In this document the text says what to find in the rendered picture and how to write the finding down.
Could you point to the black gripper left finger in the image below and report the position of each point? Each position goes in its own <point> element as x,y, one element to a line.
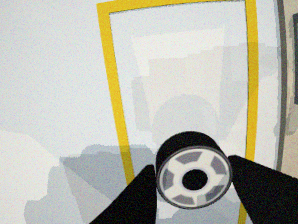
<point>137,204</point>

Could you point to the black wheel with white hub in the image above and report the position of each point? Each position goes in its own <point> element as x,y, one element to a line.
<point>192,171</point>

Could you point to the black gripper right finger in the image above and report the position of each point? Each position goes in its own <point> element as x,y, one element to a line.
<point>269,196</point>

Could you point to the beige flat slab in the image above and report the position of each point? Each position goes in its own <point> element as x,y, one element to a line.
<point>288,122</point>

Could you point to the yellow rectangular outline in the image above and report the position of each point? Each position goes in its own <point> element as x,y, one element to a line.
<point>106,8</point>

